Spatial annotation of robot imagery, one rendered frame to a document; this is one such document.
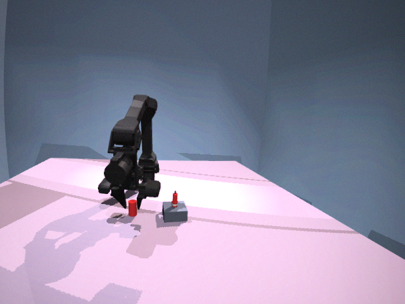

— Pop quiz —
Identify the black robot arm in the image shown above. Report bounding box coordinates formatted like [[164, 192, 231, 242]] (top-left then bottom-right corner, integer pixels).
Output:
[[104, 94, 160, 185]]

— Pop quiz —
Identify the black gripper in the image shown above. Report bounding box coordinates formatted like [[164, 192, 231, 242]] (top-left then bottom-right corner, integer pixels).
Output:
[[98, 166, 161, 210]]

